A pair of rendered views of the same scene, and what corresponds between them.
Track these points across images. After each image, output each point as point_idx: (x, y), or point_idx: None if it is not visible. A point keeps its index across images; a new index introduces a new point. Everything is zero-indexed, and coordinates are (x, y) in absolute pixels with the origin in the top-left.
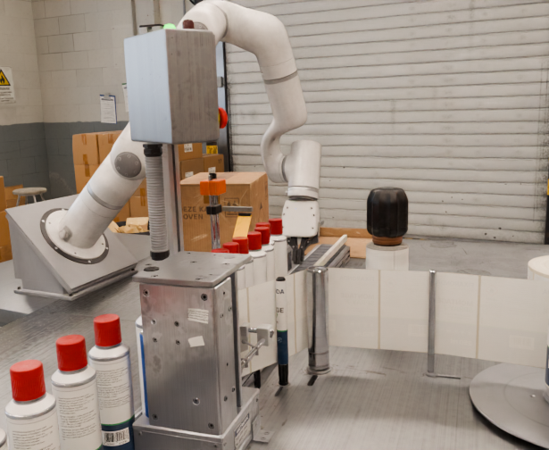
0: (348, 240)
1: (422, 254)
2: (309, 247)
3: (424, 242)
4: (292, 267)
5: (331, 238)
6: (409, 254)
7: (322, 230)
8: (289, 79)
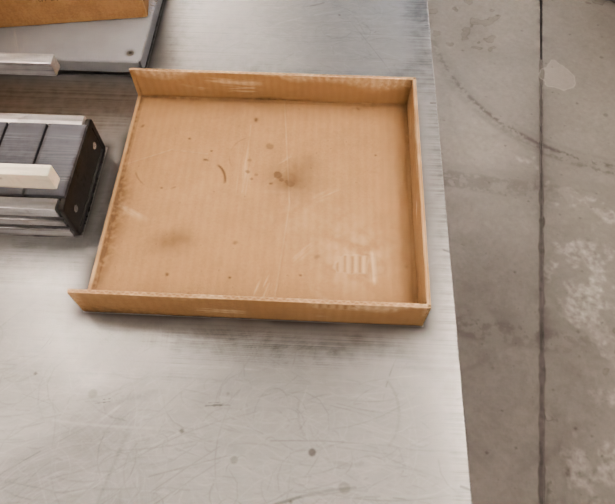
0: (355, 195)
1: (154, 503)
2: (227, 103)
3: (407, 502)
4: None
5: (372, 141)
6: (169, 441)
7: (410, 96)
8: None
